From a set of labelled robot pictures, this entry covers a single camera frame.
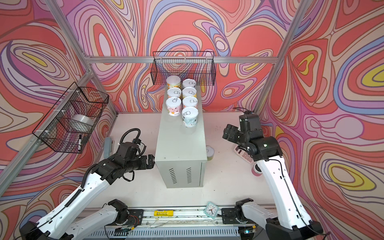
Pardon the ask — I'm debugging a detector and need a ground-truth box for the teal alarm clock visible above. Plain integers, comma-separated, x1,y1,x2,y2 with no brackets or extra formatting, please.
204,202,219,219

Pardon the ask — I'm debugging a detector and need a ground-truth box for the green circuit board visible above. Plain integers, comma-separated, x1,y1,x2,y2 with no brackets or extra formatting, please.
114,228,134,237

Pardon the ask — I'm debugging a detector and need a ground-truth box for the grey metal cabinet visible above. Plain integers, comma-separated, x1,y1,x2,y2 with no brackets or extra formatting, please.
155,88,208,189

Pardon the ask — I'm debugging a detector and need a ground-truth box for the white vented cable duct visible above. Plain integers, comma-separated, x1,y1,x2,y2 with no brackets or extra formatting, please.
86,226,241,240

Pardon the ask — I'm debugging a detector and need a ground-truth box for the green label can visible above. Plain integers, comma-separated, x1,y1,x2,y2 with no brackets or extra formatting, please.
206,146,215,161

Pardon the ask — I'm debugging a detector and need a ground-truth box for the pink round container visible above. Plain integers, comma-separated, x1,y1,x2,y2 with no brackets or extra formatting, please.
252,164,263,177

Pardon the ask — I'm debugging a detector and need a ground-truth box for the black marker pen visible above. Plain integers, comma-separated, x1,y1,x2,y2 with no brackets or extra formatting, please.
78,134,82,153

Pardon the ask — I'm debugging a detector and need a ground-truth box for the black wire basket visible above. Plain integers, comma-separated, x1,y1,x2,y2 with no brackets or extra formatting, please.
151,50,216,86
33,83,109,154

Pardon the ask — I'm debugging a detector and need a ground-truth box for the orange fruit can plastic lid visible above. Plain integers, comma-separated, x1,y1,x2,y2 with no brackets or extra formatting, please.
166,75,181,89

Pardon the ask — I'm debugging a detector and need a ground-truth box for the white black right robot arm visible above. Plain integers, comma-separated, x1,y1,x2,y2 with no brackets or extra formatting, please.
223,110,324,240

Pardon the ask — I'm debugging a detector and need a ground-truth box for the pink calculator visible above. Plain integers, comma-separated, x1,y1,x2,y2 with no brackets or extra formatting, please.
234,145,254,164

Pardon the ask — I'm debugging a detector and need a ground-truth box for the can one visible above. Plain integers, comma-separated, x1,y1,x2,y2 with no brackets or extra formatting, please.
166,97,182,117

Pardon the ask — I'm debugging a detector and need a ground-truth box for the silver tape roll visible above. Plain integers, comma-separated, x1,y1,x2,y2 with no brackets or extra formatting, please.
72,114,94,126

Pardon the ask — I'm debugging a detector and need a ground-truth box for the pink label can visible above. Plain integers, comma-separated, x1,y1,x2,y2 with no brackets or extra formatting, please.
167,87,182,98
183,96,198,108

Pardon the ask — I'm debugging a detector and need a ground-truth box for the black wire basket rear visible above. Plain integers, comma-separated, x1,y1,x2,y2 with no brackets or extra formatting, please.
151,50,216,86

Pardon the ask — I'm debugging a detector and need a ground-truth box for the white brown label can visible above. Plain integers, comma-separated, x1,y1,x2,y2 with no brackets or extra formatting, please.
182,79,196,88

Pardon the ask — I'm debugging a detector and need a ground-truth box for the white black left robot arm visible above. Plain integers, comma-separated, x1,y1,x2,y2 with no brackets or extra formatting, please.
20,140,155,240

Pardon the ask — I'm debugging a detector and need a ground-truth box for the black wire basket left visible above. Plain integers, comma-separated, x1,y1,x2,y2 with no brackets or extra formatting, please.
33,83,109,154

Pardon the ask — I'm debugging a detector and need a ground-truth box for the blue can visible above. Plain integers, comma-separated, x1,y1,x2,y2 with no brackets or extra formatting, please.
182,107,199,128

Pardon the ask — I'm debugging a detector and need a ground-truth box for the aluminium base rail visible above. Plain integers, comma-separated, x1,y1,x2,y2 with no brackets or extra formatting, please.
124,205,261,229

